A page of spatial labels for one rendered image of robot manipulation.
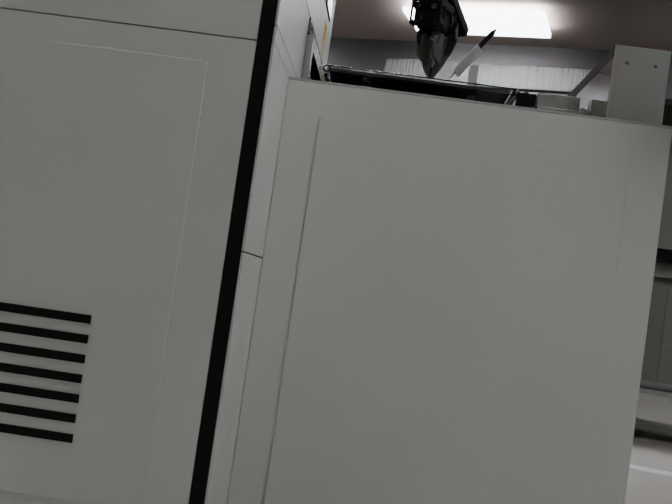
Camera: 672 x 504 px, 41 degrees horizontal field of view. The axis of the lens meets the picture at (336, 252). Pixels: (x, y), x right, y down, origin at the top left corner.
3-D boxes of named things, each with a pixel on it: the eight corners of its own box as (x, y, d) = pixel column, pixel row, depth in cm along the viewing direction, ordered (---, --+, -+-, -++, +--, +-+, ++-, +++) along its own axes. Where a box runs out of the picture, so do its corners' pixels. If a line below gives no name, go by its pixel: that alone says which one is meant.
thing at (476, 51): (449, 97, 209) (457, 41, 209) (448, 101, 213) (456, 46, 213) (476, 100, 208) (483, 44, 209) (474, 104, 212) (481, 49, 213)
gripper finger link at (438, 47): (421, 71, 187) (427, 28, 188) (432, 79, 192) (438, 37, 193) (434, 71, 186) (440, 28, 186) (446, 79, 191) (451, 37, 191)
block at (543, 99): (536, 106, 169) (538, 91, 170) (533, 110, 173) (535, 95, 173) (578, 112, 169) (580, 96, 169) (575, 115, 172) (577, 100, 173)
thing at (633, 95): (605, 125, 150) (615, 43, 151) (545, 171, 205) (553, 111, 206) (661, 132, 150) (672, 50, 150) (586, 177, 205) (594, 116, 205)
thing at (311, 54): (298, 83, 164) (305, 33, 164) (315, 128, 208) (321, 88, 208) (307, 85, 164) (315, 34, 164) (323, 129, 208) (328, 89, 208)
